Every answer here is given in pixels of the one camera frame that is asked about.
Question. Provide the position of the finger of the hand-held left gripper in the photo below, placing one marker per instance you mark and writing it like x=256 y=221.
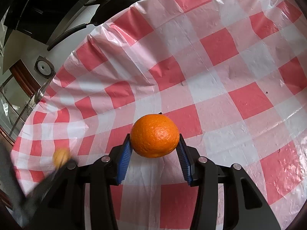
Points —
x=51 y=181

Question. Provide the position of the round wall exhaust fan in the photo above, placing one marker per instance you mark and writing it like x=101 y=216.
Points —
x=44 y=67

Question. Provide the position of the red white checkered tablecloth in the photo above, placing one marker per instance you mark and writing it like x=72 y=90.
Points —
x=203 y=76

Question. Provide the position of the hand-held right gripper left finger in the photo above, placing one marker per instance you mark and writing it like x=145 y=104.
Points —
x=123 y=165

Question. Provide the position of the striped yellow pepino melon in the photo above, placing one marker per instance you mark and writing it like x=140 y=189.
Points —
x=61 y=157

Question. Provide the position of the wooden framed window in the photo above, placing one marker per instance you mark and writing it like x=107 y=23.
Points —
x=16 y=95

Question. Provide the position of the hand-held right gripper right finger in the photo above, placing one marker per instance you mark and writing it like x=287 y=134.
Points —
x=184 y=165

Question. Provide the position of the orange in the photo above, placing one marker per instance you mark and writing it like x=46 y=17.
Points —
x=154 y=135

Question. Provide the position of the black frying pan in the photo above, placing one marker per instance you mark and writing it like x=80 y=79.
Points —
x=120 y=2

